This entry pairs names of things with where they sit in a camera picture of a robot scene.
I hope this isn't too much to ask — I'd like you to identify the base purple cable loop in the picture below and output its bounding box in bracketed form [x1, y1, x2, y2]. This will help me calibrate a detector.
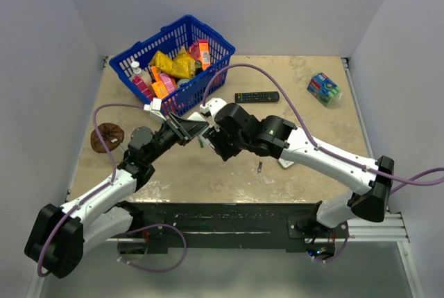
[117, 223, 188, 273]

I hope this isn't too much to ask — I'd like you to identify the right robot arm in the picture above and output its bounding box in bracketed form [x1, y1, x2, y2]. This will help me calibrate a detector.
[200, 98, 394, 238]

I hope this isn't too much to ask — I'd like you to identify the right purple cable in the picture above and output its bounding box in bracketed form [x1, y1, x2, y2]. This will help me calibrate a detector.
[201, 64, 444, 195]

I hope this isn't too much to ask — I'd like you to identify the blue green sponge pack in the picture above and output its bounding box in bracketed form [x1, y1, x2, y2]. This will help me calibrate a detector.
[307, 73, 342, 107]

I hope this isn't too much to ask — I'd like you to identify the white cap bottle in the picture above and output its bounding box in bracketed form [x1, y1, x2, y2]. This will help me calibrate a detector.
[130, 61, 152, 86]

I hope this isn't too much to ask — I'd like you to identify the yellow snack bag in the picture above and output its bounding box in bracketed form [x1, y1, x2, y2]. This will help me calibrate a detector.
[148, 46, 196, 80]

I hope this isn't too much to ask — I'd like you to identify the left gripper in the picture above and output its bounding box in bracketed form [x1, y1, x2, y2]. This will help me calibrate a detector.
[146, 112, 208, 164]

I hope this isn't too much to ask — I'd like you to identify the black TV remote control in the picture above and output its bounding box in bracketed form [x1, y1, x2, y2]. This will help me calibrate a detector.
[234, 91, 280, 104]

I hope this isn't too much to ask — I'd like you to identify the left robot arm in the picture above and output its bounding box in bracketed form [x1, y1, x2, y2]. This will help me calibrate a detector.
[24, 114, 210, 279]

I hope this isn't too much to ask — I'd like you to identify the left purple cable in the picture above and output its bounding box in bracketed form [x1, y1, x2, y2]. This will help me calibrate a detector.
[37, 103, 146, 277]

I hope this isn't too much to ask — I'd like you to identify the brown crumpled cloth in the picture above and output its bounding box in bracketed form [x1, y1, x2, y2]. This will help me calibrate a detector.
[89, 123, 125, 153]

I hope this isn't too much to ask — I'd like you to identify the white red remote control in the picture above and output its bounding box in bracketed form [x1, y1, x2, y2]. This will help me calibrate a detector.
[187, 112, 215, 152]

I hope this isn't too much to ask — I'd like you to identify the white grey remote control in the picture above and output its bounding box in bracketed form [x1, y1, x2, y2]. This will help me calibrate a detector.
[278, 159, 295, 169]

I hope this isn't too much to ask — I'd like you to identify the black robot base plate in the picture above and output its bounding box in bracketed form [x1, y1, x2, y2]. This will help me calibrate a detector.
[118, 201, 348, 257]

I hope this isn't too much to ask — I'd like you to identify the blue plastic shopping basket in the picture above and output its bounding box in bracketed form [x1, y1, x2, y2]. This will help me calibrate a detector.
[108, 15, 235, 116]

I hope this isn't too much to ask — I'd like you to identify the small orange box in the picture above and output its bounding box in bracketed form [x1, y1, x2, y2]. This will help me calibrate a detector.
[150, 81, 169, 99]

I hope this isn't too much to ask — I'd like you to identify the orange pink box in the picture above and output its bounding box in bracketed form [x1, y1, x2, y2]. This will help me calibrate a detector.
[189, 39, 211, 70]

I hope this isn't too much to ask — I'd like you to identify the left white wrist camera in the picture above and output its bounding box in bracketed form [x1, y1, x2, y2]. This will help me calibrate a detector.
[143, 98, 166, 123]

